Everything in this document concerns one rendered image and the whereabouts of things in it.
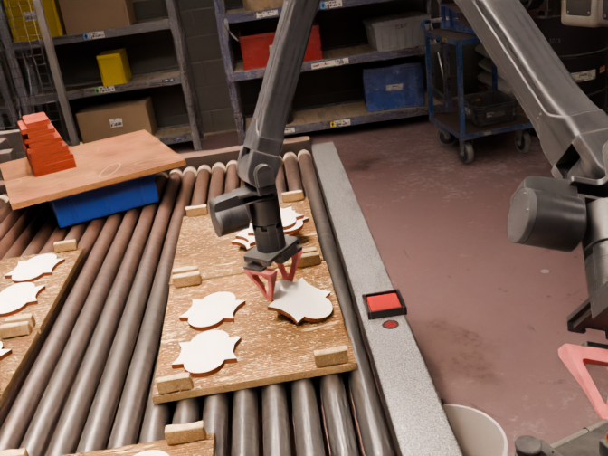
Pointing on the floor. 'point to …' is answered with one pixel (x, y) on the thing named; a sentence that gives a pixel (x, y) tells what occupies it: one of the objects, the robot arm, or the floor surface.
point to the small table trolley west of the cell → (451, 123)
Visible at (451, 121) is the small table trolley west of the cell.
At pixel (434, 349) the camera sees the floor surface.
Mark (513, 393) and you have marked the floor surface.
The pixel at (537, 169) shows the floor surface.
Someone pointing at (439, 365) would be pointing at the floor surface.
